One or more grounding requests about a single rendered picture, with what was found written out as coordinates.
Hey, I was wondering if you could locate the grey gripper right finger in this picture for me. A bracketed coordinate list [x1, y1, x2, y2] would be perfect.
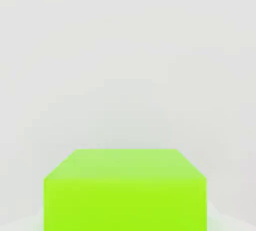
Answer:
[206, 199, 256, 231]

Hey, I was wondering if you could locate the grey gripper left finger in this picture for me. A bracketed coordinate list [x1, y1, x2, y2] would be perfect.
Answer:
[0, 207, 45, 231]

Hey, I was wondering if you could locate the small green cube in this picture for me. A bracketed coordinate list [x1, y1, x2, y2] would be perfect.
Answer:
[43, 148, 208, 231]

